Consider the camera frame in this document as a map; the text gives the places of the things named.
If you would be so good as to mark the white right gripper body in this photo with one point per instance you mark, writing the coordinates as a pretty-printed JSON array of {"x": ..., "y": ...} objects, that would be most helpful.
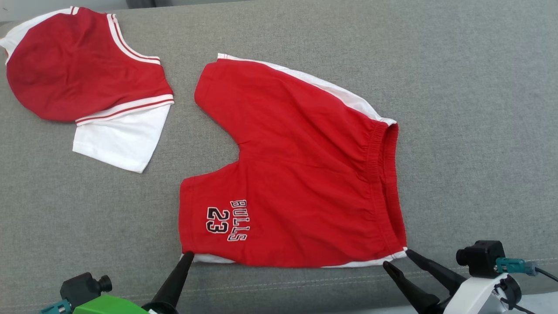
[{"x": 475, "y": 296}]

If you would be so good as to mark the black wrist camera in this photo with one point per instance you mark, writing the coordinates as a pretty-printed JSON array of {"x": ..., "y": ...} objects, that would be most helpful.
[
  {"x": 484, "y": 257},
  {"x": 80, "y": 288}
]

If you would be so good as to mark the red Bulls shorts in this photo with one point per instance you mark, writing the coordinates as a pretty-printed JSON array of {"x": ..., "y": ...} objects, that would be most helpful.
[{"x": 305, "y": 174}]

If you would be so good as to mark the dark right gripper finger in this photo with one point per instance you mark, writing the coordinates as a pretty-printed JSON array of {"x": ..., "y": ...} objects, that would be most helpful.
[
  {"x": 440, "y": 271},
  {"x": 414, "y": 292}
]

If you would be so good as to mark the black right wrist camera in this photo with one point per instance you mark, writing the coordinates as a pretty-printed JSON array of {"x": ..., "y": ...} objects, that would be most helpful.
[{"x": 484, "y": 257}]

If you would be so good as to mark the red Bulls jersey white sleeves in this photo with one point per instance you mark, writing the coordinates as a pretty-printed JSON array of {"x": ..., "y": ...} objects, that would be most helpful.
[{"x": 65, "y": 74}]

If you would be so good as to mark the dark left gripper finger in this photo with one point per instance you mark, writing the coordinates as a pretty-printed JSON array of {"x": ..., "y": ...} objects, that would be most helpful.
[{"x": 174, "y": 283}]

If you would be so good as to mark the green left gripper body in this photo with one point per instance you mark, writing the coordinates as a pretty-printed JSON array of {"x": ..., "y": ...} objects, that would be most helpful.
[{"x": 109, "y": 305}]

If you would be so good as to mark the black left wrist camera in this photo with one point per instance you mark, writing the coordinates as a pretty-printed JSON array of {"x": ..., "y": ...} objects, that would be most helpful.
[{"x": 80, "y": 288}]

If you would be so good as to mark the grey fabric sofa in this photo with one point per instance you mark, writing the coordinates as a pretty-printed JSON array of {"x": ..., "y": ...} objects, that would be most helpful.
[{"x": 436, "y": 87}]

